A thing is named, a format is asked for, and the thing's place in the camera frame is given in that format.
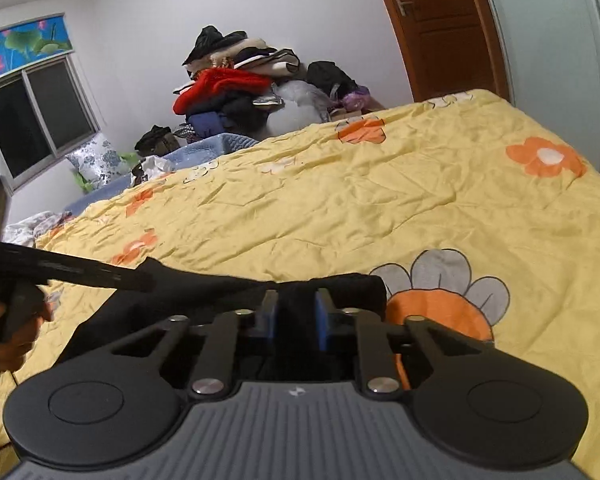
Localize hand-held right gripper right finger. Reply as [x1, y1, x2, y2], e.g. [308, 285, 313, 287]
[315, 287, 497, 401]

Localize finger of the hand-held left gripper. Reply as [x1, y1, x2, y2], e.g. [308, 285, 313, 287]
[39, 249, 157, 293]

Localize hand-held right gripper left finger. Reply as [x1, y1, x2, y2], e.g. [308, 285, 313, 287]
[97, 289, 280, 401]

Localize black pants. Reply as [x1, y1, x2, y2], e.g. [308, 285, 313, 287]
[55, 257, 389, 397]

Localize person's left hand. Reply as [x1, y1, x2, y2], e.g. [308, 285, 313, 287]
[0, 300, 54, 374]

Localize white patterned cloth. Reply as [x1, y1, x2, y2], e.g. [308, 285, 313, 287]
[2, 210, 75, 249]

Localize sliding glass window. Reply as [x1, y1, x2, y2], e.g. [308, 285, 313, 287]
[0, 55, 102, 194]

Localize blue floral pillow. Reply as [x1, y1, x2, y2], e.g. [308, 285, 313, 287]
[65, 140, 132, 192]

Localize green cloth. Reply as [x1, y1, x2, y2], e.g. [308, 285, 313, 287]
[71, 152, 142, 195]

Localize white crumpled cloth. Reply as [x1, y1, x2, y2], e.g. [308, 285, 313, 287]
[129, 155, 177, 187]

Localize yellow floral blanket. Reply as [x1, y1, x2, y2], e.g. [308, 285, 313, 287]
[0, 89, 600, 480]

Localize dark olive bag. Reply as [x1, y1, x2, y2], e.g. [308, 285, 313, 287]
[134, 125, 182, 157]

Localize lotus print roller blind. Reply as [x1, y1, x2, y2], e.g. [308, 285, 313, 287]
[0, 14, 76, 93]

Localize grey plastic bag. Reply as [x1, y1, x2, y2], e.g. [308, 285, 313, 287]
[269, 80, 332, 137]

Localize purple bag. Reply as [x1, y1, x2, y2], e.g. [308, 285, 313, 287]
[339, 85, 372, 112]

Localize pile of clothes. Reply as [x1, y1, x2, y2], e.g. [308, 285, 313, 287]
[172, 25, 331, 142]

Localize black bag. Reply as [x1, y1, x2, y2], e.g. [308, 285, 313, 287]
[306, 61, 359, 100]

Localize brown wooden door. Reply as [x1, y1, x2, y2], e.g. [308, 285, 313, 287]
[367, 0, 512, 104]

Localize wardrobe with frosted sliding doors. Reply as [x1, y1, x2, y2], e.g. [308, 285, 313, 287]
[475, 0, 600, 187]

